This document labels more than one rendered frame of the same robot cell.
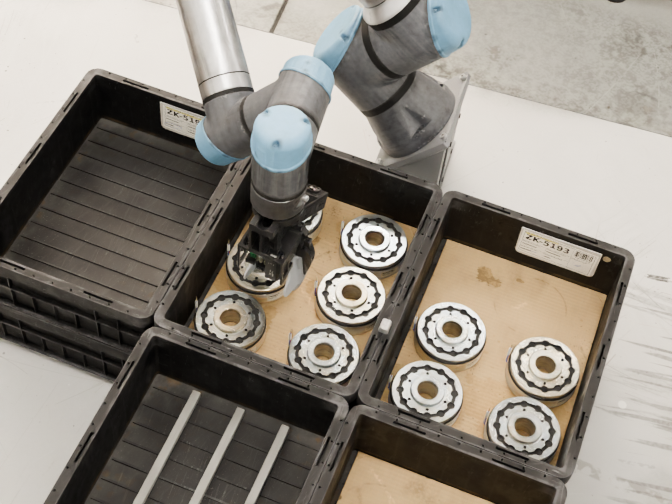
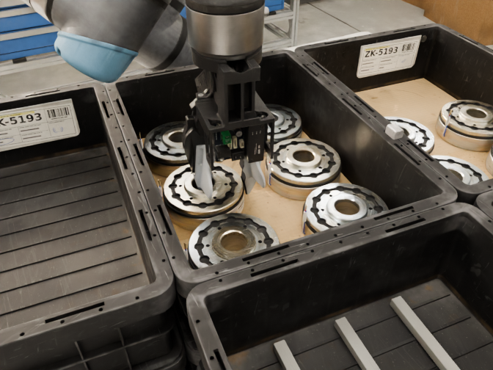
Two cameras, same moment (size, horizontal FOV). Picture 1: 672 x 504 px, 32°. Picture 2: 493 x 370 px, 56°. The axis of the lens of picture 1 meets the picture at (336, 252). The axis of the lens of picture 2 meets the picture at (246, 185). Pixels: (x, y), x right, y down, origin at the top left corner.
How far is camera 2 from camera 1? 128 cm
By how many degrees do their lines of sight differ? 29
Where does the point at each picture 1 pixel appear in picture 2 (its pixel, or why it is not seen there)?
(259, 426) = (372, 322)
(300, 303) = (264, 200)
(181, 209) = (71, 205)
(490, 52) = not seen: hidden behind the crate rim
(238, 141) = (129, 12)
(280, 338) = (284, 235)
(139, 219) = (32, 238)
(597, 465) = not seen: outside the picture
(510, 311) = (396, 114)
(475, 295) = not seen: hidden behind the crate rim
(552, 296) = (402, 94)
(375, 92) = (168, 32)
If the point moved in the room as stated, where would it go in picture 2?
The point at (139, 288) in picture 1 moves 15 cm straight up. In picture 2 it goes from (95, 296) to (59, 189)
